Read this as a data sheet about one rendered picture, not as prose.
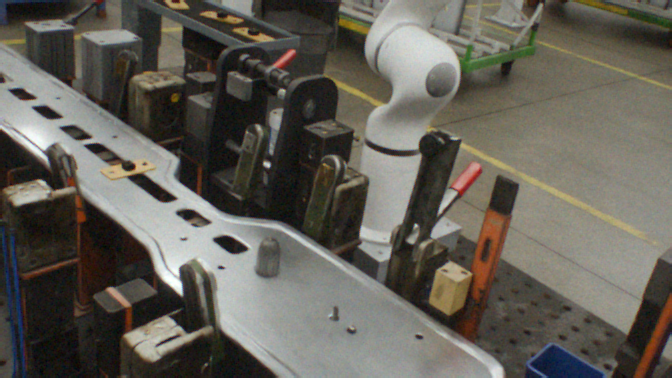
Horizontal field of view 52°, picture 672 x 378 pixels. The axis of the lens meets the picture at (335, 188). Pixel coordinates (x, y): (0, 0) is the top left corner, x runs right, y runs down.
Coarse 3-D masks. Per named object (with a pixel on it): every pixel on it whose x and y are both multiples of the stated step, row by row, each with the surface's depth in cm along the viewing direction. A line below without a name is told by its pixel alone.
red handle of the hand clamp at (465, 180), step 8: (472, 168) 96; (480, 168) 97; (464, 176) 96; (472, 176) 96; (456, 184) 95; (464, 184) 95; (472, 184) 96; (448, 192) 95; (456, 192) 95; (464, 192) 96; (448, 200) 94; (456, 200) 95; (440, 208) 94; (448, 208) 95; (440, 216) 94; (416, 232) 93; (408, 240) 92
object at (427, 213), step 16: (432, 144) 85; (448, 144) 86; (432, 160) 89; (448, 160) 87; (432, 176) 89; (448, 176) 89; (416, 192) 90; (432, 192) 89; (416, 208) 92; (432, 208) 89; (416, 224) 92; (432, 224) 91; (400, 240) 93; (416, 240) 91
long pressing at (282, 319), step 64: (0, 64) 146; (0, 128) 121; (128, 128) 126; (128, 192) 106; (192, 192) 108; (192, 256) 93; (320, 256) 98; (256, 320) 83; (320, 320) 85; (384, 320) 87
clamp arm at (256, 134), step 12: (252, 132) 110; (264, 132) 109; (252, 144) 109; (264, 144) 110; (240, 156) 112; (252, 156) 110; (264, 156) 111; (240, 168) 112; (252, 168) 110; (240, 180) 112; (252, 180) 111; (240, 192) 112; (252, 192) 113
